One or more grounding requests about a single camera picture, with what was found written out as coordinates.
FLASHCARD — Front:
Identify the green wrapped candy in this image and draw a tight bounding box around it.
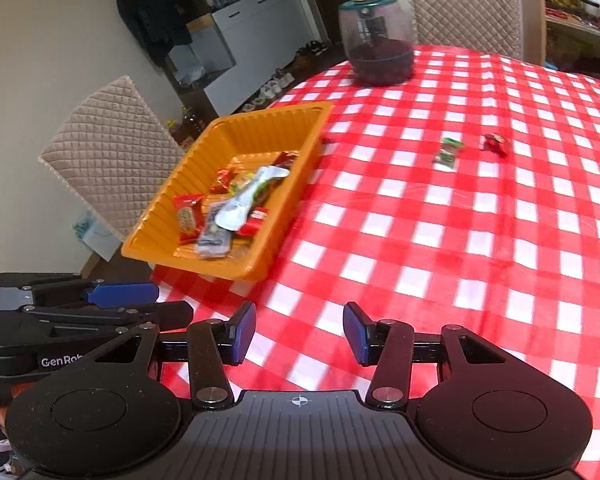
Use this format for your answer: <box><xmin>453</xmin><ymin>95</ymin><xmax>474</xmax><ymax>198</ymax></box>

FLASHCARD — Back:
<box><xmin>432</xmin><ymin>137</ymin><xmax>465</xmax><ymax>170</ymax></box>

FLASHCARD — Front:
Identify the red checked tablecloth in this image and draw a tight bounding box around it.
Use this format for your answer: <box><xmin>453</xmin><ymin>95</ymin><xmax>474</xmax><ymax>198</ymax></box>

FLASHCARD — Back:
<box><xmin>151</xmin><ymin>44</ymin><xmax>600</xmax><ymax>480</ymax></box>

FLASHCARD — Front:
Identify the beige quilted chair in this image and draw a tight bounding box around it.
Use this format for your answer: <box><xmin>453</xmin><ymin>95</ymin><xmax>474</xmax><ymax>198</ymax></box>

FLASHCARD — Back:
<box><xmin>37</xmin><ymin>75</ymin><xmax>187</xmax><ymax>244</ymax></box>
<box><xmin>404</xmin><ymin>0</ymin><xmax>524</xmax><ymax>61</ymax></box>

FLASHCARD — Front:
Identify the small red white-print snack packet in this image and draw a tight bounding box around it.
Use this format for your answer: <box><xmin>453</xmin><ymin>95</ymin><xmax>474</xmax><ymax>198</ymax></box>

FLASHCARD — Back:
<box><xmin>237</xmin><ymin>207</ymin><xmax>271</xmax><ymax>239</ymax></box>

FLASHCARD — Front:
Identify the red yellow-label snack packet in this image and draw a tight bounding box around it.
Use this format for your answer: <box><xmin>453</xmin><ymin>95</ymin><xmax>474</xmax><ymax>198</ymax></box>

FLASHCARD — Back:
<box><xmin>172</xmin><ymin>193</ymin><xmax>205</xmax><ymax>246</ymax></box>

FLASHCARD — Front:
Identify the clear jar with dark base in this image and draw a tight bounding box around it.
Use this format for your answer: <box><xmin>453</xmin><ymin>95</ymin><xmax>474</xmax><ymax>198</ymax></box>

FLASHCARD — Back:
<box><xmin>337</xmin><ymin>0</ymin><xmax>415</xmax><ymax>87</ymax></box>

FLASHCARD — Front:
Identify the dark hanging jacket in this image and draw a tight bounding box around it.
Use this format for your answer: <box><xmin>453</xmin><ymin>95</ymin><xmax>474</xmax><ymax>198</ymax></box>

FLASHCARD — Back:
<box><xmin>116</xmin><ymin>0</ymin><xmax>193</xmax><ymax>67</ymax></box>

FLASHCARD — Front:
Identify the long white snack packet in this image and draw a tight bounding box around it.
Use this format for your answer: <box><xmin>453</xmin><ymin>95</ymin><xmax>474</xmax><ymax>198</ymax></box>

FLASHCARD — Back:
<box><xmin>215</xmin><ymin>166</ymin><xmax>291</xmax><ymax>234</ymax></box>

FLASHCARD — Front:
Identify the row of shoes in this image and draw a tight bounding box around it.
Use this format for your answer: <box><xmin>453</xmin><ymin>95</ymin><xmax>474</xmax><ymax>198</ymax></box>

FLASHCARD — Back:
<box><xmin>237</xmin><ymin>40</ymin><xmax>333</xmax><ymax>115</ymax></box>

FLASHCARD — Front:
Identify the orange plastic tray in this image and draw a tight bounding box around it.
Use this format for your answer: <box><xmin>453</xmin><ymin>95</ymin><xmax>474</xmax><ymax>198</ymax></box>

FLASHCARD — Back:
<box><xmin>121</xmin><ymin>101</ymin><xmax>335</xmax><ymax>282</ymax></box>

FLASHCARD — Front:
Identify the white cabinet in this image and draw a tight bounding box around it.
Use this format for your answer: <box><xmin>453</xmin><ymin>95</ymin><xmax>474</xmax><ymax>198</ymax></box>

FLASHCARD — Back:
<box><xmin>182</xmin><ymin>0</ymin><xmax>317</xmax><ymax>118</ymax></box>

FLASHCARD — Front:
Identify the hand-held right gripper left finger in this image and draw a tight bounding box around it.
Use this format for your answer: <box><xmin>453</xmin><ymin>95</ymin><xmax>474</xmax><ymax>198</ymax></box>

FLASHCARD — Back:
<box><xmin>96</xmin><ymin>301</ymin><xmax>257</xmax><ymax>409</ymax></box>

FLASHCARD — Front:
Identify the yellow green snack packet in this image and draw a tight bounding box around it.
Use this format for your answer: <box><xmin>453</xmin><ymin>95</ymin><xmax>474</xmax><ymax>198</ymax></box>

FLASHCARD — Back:
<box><xmin>209</xmin><ymin>167</ymin><xmax>254</xmax><ymax>196</ymax></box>

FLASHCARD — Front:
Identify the clear dark-print snack packet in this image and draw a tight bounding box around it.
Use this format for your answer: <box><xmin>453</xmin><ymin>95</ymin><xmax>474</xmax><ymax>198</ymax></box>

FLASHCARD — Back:
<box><xmin>196</xmin><ymin>219</ymin><xmax>231</xmax><ymax>260</ymax></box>

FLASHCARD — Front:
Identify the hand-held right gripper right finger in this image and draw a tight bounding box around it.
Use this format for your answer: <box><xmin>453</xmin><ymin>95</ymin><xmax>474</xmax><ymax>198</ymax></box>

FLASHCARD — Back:
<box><xmin>342</xmin><ymin>301</ymin><xmax>507</xmax><ymax>409</ymax></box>

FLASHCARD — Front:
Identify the wooden shelf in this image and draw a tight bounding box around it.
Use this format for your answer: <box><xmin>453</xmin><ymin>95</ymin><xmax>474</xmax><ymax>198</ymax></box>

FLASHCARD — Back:
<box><xmin>520</xmin><ymin>0</ymin><xmax>600</xmax><ymax>83</ymax></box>

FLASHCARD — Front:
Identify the large red snack packet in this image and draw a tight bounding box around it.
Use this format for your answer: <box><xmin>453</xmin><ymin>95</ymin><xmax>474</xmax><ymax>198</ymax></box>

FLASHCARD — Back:
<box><xmin>272</xmin><ymin>150</ymin><xmax>301</xmax><ymax>171</ymax></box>

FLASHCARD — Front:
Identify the red wrapped candy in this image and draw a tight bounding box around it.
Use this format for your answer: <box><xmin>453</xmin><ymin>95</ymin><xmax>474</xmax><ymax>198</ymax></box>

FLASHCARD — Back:
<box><xmin>481</xmin><ymin>132</ymin><xmax>509</xmax><ymax>157</ymax></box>

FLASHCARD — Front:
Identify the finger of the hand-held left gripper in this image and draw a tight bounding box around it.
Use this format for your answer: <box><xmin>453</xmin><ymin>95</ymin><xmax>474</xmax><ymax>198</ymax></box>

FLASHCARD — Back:
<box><xmin>22</xmin><ymin>301</ymin><xmax>195</xmax><ymax>337</ymax></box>
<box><xmin>0</xmin><ymin>272</ymin><xmax>160</xmax><ymax>311</ymax></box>

